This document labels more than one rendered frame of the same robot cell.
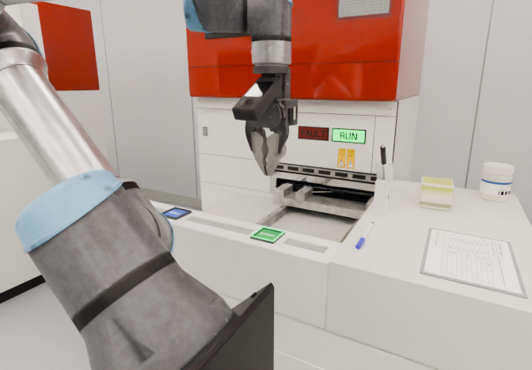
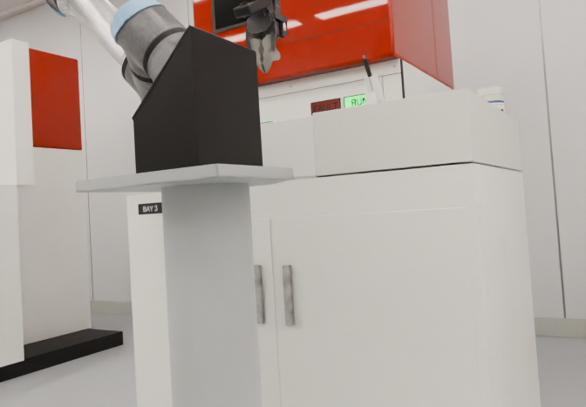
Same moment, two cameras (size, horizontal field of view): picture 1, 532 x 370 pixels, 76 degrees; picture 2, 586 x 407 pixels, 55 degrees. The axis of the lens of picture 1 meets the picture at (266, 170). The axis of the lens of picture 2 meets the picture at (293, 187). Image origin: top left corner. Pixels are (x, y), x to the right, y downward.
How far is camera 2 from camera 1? 0.90 m
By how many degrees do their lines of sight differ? 17
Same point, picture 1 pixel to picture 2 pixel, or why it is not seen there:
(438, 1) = (480, 11)
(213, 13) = not seen: outside the picture
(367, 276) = (340, 112)
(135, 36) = (125, 98)
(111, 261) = (166, 22)
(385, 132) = (392, 90)
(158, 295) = not seen: hidden behind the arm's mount
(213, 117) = not seen: hidden behind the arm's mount
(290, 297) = (288, 159)
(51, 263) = (135, 25)
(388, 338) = (361, 159)
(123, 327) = (173, 42)
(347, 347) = (334, 183)
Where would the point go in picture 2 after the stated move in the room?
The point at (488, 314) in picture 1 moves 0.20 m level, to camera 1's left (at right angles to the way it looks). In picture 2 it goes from (417, 105) to (321, 112)
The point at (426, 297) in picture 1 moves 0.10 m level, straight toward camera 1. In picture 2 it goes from (379, 111) to (361, 105)
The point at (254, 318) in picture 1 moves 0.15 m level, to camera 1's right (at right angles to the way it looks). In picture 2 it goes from (242, 52) to (323, 46)
